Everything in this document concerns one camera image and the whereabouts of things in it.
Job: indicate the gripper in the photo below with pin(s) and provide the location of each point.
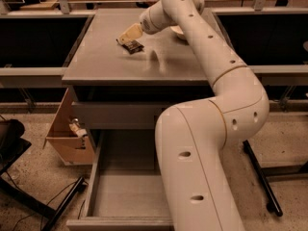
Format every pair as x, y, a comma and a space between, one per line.
146, 23

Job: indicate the black rxbar chocolate wrapper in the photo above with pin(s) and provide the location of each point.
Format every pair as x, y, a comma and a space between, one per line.
133, 47

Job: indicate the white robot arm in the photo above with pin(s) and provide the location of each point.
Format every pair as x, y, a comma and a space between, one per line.
190, 135

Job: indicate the grey drawer cabinet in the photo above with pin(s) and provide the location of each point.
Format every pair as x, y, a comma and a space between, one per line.
166, 70

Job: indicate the closed grey top drawer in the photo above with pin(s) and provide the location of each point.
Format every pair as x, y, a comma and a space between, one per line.
118, 115

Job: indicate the open grey middle drawer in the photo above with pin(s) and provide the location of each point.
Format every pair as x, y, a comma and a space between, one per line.
125, 191

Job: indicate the wooden box on floor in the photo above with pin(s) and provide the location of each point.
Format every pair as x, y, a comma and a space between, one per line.
72, 150

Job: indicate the black stand leg left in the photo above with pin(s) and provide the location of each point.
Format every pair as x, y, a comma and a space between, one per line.
75, 187

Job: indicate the black stand leg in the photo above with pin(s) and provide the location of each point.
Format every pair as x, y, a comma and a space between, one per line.
272, 205
75, 187

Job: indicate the black chair base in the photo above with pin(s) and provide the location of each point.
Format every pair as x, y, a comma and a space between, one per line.
12, 146

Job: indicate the black stand leg right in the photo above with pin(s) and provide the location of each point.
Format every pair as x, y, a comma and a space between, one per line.
272, 205

